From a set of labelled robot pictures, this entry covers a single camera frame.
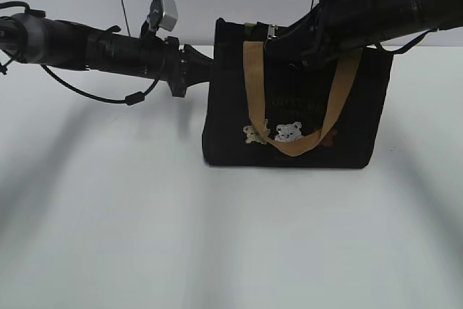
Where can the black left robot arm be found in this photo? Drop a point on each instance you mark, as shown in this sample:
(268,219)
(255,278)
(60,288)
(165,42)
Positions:
(29,37)

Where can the black tote bag tan handles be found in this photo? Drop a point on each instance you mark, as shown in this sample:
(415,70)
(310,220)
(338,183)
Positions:
(296,101)

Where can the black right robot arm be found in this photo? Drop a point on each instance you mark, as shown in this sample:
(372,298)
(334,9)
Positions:
(384,20)

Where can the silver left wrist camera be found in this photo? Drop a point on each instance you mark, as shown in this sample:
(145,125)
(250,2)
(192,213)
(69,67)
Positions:
(162,14)

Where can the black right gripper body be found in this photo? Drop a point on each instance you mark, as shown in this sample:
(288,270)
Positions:
(322,35)

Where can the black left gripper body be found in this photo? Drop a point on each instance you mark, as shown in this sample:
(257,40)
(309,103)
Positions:
(185,67)

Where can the silver zipper pull with ring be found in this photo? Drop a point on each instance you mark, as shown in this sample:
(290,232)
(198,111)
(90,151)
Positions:
(272,31)

